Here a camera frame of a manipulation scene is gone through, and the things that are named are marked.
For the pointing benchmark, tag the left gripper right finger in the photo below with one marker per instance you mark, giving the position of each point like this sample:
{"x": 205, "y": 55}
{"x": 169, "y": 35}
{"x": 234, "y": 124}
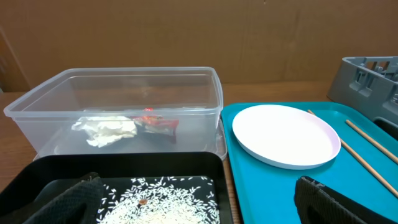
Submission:
{"x": 318, "y": 204}

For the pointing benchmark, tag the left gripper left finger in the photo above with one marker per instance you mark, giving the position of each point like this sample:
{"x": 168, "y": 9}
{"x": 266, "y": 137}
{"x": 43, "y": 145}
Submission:
{"x": 77, "y": 202}

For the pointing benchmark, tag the white tissue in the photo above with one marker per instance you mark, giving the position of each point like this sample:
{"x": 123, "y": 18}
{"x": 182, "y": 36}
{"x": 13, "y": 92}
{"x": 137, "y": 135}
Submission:
{"x": 105, "y": 130}

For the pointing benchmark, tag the red snack wrapper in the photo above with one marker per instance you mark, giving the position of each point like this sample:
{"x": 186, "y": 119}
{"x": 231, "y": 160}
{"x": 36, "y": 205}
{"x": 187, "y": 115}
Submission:
{"x": 158, "y": 125}

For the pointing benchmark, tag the grey dishwasher rack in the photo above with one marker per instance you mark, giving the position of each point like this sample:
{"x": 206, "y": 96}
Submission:
{"x": 369, "y": 85}

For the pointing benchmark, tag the black tray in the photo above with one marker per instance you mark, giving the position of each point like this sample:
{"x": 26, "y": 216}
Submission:
{"x": 33, "y": 178}

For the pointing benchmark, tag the teal serving tray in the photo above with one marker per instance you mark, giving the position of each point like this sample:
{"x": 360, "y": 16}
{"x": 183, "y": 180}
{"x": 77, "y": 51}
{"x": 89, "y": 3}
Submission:
{"x": 266, "y": 193}

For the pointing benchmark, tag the white rice pile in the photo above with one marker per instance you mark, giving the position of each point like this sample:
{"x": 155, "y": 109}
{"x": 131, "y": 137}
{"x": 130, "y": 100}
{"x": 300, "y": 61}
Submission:
{"x": 166, "y": 199}

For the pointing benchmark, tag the left wooden chopstick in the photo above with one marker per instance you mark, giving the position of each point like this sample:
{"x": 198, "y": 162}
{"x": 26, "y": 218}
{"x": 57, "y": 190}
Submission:
{"x": 363, "y": 161}

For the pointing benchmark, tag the wooden chopstick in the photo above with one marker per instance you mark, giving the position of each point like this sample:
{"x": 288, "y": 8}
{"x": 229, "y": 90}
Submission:
{"x": 385, "y": 151}
{"x": 363, "y": 161}

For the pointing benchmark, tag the large white plate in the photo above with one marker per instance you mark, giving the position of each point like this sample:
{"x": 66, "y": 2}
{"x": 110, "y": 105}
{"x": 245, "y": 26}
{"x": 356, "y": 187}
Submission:
{"x": 285, "y": 137}

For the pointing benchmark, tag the right wooden chopstick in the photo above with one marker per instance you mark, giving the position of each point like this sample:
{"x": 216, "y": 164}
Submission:
{"x": 385, "y": 151}

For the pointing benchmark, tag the clear plastic bin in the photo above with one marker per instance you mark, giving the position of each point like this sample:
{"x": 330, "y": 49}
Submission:
{"x": 193, "y": 95}

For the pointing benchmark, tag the cardboard wall panel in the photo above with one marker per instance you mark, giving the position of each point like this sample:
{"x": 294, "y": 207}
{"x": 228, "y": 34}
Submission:
{"x": 244, "y": 41}

